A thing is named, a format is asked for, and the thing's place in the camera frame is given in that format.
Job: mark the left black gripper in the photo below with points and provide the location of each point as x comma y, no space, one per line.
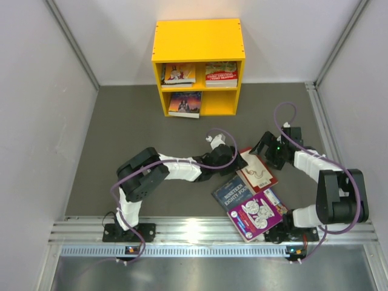
237,164

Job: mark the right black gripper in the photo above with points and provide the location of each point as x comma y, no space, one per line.
269,139

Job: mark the blue Jane Eyre book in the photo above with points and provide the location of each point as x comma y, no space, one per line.
185,104

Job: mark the red 13-Storey Treehouse book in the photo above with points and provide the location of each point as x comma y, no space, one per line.
221,71

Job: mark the Roald Dahl Charlie book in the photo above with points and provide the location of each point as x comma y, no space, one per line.
178,73

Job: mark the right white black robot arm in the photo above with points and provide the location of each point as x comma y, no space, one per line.
341,193

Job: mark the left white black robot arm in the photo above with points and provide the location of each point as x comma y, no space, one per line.
142,174

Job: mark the cream red-edged book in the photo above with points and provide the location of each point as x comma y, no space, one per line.
256,175

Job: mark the dark blue Nineteen Eighty-Four book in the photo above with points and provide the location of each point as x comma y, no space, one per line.
231,194

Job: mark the purple 117-Storey Treehouse book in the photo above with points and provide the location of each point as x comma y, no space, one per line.
257,215

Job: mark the black treehouse book in shelf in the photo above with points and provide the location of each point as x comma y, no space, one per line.
177,85

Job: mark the yellow wooden shelf cabinet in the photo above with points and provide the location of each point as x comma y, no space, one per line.
200,42

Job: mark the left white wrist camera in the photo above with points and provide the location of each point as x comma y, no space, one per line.
216,141

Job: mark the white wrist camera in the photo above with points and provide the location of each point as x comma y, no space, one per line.
294,133
216,141

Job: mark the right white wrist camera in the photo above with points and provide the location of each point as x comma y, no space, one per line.
294,133

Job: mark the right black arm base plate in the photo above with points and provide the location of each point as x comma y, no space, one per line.
281,234

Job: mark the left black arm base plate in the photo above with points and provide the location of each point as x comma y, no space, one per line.
115,234

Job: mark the aluminium mounting rail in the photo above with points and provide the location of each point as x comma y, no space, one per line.
181,230

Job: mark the slotted cable duct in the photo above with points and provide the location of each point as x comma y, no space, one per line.
159,251

